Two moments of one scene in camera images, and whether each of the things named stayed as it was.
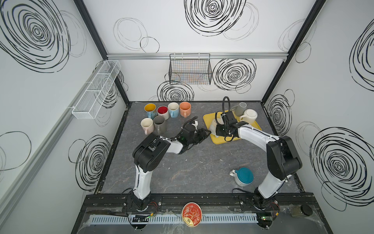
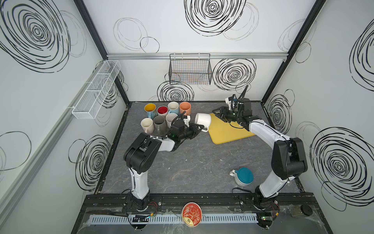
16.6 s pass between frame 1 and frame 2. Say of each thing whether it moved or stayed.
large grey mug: stayed
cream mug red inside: stayed
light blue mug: stayed
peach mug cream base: stayed
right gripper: moved
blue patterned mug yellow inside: stayed
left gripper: moved
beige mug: stayed
